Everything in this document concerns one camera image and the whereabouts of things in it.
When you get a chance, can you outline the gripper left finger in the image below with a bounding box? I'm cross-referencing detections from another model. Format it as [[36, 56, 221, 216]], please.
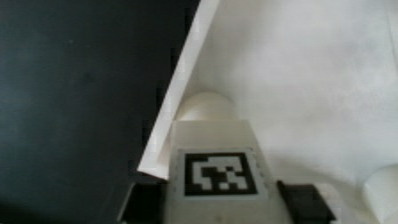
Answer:
[[119, 182, 167, 224]]

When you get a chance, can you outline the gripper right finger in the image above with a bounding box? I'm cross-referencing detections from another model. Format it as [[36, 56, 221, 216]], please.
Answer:
[[276, 181, 356, 224]]

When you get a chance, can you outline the white table leg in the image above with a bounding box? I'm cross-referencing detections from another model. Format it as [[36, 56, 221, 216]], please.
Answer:
[[164, 92, 292, 224]]

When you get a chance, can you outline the white square tabletop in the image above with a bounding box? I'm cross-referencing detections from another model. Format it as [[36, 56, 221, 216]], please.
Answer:
[[139, 0, 398, 224]]

